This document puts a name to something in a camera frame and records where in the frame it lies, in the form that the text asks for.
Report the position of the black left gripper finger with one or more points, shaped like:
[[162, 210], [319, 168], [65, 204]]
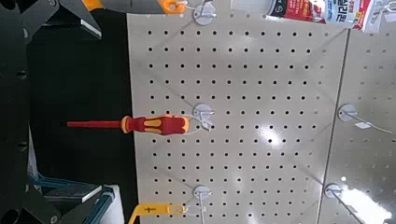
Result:
[[62, 14], [59, 205]]

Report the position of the blue plastic crate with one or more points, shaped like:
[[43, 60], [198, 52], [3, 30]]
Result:
[[102, 205]]

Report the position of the black base panel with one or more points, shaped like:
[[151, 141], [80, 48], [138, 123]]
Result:
[[77, 77]]

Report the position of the red yellow screwdriver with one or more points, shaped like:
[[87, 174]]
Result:
[[155, 124]]

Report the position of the white pegboard hook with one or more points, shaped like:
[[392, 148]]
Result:
[[200, 191], [346, 111], [200, 110], [390, 5], [204, 15], [331, 190]]

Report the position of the white metal pegboard panel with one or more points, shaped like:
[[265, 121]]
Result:
[[249, 93], [373, 77]]

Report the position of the red white sealant tube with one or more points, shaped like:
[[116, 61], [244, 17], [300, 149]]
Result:
[[311, 11]]

